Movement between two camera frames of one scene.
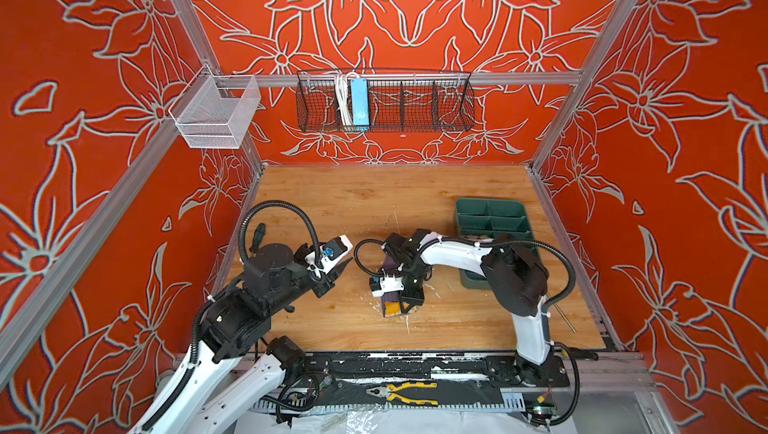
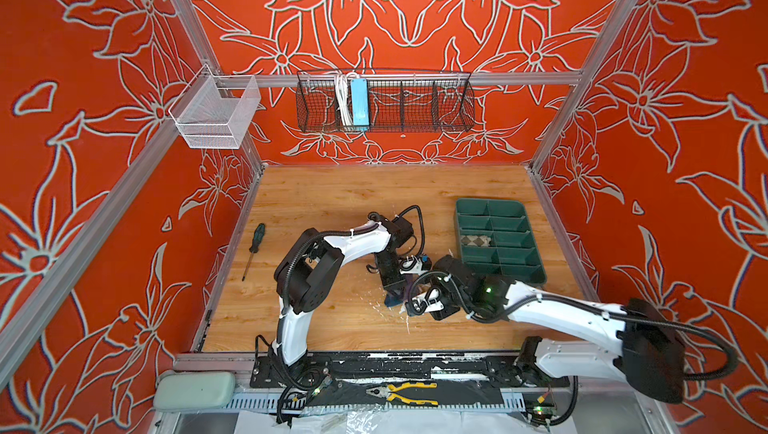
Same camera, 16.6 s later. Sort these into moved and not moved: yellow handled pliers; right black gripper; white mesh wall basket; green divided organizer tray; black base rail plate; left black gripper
Moved: left black gripper; right black gripper
Not moved: white mesh wall basket; green divided organizer tray; black base rail plate; yellow handled pliers
